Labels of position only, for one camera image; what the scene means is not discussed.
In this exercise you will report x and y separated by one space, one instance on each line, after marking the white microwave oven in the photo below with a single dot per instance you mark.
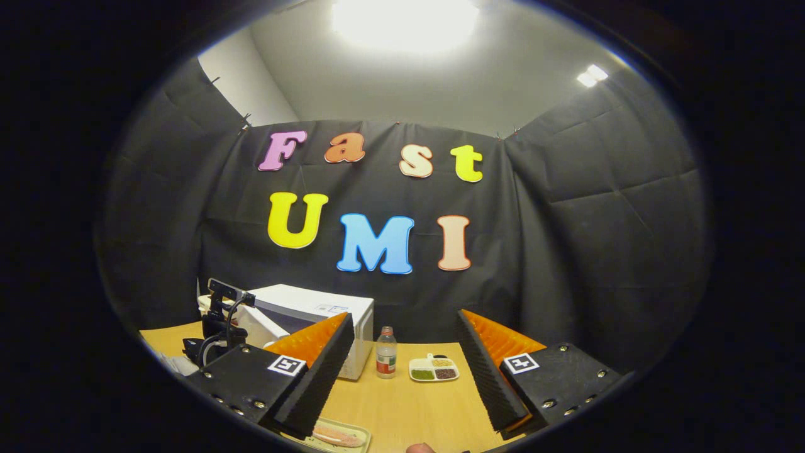
302 301

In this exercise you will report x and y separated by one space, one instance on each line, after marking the white divided dish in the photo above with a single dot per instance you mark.
434 370

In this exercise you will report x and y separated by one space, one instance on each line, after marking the white toaster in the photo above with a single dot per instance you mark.
204 304

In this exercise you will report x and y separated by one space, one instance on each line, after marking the small ceiling light panel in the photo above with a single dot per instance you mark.
592 75

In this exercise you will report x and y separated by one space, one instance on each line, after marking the pink meat piece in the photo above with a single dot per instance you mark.
339 435

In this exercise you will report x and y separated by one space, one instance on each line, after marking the clear bottle red label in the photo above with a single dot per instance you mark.
386 362

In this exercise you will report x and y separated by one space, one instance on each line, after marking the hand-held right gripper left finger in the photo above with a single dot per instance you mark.
317 377

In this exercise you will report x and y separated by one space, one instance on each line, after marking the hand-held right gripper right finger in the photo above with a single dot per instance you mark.
487 377

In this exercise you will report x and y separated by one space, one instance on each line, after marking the pale green tray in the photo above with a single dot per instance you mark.
361 429

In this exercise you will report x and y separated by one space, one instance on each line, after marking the black backdrop cloth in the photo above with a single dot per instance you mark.
566 239

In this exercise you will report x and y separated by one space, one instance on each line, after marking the large ceiling light panel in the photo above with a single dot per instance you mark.
405 22

